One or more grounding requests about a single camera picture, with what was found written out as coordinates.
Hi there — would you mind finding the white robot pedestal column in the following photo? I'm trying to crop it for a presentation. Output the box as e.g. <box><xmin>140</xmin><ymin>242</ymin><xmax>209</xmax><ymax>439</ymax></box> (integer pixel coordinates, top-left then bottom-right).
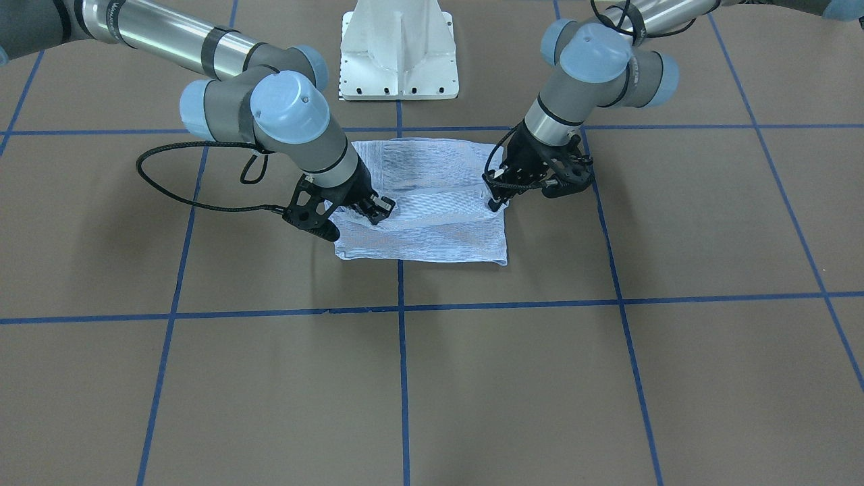
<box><xmin>339</xmin><ymin>1</ymin><xmax>460</xmax><ymax>101</ymax></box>

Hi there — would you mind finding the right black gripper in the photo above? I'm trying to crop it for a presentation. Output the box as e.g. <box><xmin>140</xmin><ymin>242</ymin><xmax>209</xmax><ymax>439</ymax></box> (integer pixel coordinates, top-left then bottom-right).
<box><xmin>283</xmin><ymin>165</ymin><xmax>397</xmax><ymax>242</ymax></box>

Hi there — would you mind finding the light blue striped shirt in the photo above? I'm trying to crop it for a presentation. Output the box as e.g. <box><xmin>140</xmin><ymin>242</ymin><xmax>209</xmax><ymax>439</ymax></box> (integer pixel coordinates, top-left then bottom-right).
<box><xmin>331</xmin><ymin>138</ymin><xmax>508</xmax><ymax>267</ymax></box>

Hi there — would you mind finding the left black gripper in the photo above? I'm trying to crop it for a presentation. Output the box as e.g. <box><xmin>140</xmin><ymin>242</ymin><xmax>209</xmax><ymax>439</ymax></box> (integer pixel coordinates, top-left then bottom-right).
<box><xmin>483</xmin><ymin>122</ymin><xmax>595</xmax><ymax>213</ymax></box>

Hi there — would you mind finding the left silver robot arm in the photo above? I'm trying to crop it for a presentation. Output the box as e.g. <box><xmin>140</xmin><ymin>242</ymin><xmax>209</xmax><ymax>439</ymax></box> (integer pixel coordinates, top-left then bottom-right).
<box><xmin>483</xmin><ymin>1</ymin><xmax>724</xmax><ymax>211</ymax></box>

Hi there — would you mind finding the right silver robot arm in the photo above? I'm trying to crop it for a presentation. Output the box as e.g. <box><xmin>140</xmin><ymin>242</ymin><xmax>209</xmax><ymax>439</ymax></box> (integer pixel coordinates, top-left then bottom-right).
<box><xmin>1</xmin><ymin>1</ymin><xmax>396</xmax><ymax>241</ymax></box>

